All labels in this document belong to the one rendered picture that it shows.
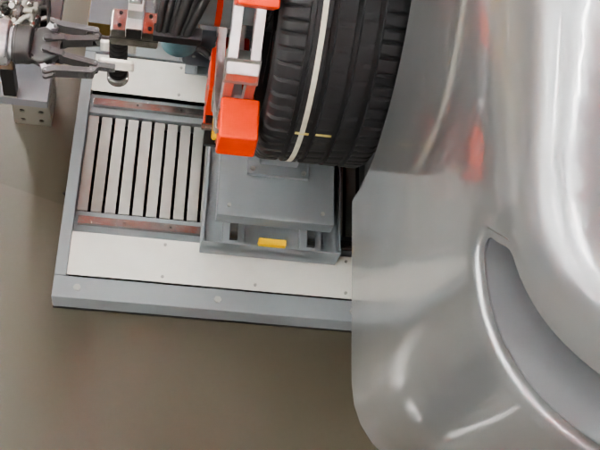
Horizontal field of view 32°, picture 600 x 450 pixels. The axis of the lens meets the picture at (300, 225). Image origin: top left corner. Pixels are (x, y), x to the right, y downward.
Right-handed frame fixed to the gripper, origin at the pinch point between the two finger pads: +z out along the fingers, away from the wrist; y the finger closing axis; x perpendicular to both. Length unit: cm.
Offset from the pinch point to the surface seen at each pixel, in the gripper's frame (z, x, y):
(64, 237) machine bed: -12, -75, 7
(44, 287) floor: -16, -83, 18
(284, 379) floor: 48, -83, 37
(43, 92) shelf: -17.9, -37.9, -13.0
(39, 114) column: -23, -77, -30
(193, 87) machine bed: 18, -75, -43
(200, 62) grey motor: 18, -56, -39
